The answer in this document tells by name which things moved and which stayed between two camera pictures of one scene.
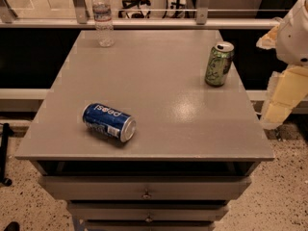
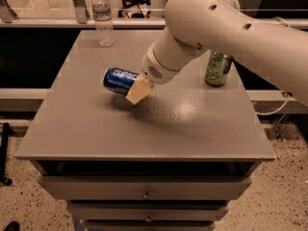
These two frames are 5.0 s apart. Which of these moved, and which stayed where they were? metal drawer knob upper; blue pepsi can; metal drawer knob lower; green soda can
Moved: blue pepsi can
Stayed: metal drawer knob lower; metal drawer knob upper; green soda can
